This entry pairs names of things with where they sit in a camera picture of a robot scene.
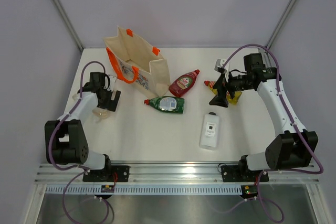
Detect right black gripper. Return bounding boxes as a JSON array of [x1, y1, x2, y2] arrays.
[[209, 70, 254, 108]]

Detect clear liquid soap bottle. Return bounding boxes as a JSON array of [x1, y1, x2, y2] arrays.
[[70, 92, 112, 122]]

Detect green dish soap bottle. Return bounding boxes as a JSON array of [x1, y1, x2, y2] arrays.
[[144, 96, 185, 114]]

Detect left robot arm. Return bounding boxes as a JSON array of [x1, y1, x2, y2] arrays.
[[45, 72, 121, 182]]

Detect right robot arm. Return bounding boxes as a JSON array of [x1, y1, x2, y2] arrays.
[[209, 53, 318, 180]]

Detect cream canvas tote bag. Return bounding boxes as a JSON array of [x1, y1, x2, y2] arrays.
[[103, 27, 171, 99]]

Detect yellow dish soap bottle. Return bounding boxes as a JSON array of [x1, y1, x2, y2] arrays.
[[204, 80, 242, 105]]

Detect white rectangular bottle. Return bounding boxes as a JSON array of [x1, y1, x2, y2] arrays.
[[199, 112, 220, 150]]

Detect red dish soap bottle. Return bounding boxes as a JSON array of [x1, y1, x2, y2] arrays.
[[169, 69, 200, 98]]

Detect left small circuit board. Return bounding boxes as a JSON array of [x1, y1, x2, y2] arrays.
[[101, 185, 115, 193]]

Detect small circuit board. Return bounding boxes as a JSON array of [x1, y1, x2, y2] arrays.
[[101, 185, 115, 193], [241, 185, 258, 198]]

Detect right small circuit board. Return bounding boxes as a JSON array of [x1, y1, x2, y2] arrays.
[[241, 185, 258, 198]]

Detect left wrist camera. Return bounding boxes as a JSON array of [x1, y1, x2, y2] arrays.
[[106, 74, 117, 91]]

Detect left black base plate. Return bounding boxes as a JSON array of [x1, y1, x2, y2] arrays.
[[82, 165, 130, 183]]

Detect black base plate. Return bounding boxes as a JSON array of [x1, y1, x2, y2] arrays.
[[82, 165, 130, 183], [219, 164, 260, 183]]

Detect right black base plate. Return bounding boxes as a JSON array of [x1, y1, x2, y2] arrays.
[[219, 164, 260, 183]]

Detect aluminium mounting rail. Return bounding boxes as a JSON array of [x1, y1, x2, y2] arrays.
[[35, 163, 319, 185]]

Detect white slotted cable duct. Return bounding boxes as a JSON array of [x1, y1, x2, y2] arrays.
[[46, 185, 242, 195]]

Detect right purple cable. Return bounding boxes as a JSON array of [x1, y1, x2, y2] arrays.
[[209, 44, 324, 222]]

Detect left corner aluminium post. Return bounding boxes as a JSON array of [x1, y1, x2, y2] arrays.
[[51, 0, 85, 52]]

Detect corner aluminium post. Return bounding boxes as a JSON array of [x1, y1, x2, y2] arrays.
[[51, 0, 85, 52], [265, 0, 298, 49]]

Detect right corner aluminium post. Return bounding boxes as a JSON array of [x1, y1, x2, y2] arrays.
[[265, 0, 298, 49]]

